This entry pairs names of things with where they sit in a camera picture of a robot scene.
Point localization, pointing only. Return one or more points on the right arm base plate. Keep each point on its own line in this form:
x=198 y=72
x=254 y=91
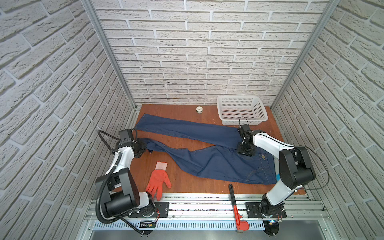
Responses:
x=258 y=210

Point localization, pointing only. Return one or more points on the red work glove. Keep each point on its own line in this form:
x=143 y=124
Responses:
x=158 y=177

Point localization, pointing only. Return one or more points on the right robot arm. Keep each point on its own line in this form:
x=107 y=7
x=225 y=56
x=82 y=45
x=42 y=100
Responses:
x=295 y=167

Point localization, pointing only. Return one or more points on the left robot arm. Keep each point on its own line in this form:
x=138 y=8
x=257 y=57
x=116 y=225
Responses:
x=118 y=194

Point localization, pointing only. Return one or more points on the white plastic basket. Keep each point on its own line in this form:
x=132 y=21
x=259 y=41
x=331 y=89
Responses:
x=235 y=110

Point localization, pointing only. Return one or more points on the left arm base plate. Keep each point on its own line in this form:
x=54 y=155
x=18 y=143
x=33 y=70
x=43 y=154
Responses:
x=152 y=211

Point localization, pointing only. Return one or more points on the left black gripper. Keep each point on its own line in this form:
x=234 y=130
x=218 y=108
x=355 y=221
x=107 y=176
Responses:
x=143 y=142

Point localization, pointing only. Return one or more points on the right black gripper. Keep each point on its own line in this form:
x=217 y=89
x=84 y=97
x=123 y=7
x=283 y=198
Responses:
x=239 y=149

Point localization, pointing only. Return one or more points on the blue denim trousers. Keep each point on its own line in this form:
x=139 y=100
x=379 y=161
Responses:
x=220 y=161

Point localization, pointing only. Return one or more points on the red pipe wrench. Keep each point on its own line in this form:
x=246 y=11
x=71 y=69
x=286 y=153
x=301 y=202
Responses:
x=240 y=224

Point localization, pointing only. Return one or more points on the white tape roll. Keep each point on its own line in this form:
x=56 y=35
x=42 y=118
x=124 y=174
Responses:
x=199 y=110

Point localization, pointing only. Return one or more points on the aluminium rail frame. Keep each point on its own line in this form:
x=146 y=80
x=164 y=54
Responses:
x=215 y=212

